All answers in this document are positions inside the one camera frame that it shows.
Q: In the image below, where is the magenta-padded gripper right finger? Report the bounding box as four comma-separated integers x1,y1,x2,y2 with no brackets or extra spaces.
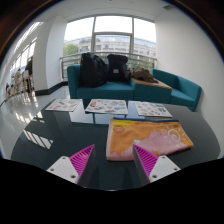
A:
132,144,182,187

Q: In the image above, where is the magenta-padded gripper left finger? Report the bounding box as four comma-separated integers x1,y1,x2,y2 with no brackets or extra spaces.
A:
45,143,98,186

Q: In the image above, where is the orange and pink printed towel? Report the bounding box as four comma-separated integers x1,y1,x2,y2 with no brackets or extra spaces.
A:
105,116,195,162

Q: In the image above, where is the printed sticker sheet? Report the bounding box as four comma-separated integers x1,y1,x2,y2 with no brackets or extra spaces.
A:
84,98,129,116
133,100,174,119
44,98,83,113

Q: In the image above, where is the wooden-topped teal side table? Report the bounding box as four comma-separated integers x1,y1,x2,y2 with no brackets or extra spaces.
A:
130,77,173,104

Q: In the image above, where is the teal armchair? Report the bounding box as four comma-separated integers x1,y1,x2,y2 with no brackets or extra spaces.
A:
151,68,203,113

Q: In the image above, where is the teal two-seat sofa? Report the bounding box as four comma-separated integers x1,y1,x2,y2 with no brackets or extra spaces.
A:
66,64,136,101

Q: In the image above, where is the group of wooden chairs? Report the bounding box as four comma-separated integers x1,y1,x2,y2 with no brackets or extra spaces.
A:
4,73,36,101

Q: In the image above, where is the brown jacket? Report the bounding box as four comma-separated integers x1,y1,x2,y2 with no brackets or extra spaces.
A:
125,65,160,84

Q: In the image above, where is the large black backpack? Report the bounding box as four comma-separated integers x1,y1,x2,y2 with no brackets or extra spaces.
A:
79,52,109,89

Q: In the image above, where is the person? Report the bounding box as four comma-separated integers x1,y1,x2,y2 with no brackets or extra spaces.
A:
24,56,34,93
13,68,24,94

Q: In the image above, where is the metal window railing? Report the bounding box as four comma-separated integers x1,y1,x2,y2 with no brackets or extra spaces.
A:
59,51,158,82

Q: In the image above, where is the small black backpack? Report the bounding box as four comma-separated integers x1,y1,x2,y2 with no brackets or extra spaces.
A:
106,53,129,83

